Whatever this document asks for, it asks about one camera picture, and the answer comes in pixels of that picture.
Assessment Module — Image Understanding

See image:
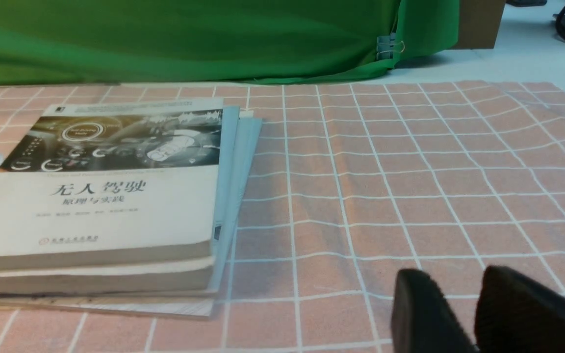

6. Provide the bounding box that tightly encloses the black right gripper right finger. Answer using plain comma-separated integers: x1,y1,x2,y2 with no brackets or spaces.
474,266,565,353

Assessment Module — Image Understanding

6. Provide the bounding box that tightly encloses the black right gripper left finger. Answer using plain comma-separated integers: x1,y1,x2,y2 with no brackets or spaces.
390,269,477,353

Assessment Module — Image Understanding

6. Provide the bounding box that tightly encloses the pink checkered tablecloth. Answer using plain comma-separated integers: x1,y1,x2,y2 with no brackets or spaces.
0,81,565,353

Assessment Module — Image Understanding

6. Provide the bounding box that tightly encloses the middle book in stack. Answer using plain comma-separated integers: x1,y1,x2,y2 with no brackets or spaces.
0,105,240,297

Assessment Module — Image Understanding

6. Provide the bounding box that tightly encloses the bottom thin booklet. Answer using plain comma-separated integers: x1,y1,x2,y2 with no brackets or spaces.
0,110,262,319

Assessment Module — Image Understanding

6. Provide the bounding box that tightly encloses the metal binder clip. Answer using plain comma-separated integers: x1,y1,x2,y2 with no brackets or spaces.
375,33,405,61

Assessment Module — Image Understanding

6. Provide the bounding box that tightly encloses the brown cardboard box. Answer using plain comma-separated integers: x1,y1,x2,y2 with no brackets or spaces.
452,0,505,50

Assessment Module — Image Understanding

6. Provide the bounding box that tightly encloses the top self-driving book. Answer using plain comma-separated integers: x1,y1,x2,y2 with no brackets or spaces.
0,97,225,273

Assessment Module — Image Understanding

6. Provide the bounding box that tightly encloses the green backdrop cloth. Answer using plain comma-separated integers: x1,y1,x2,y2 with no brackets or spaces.
0,0,460,85

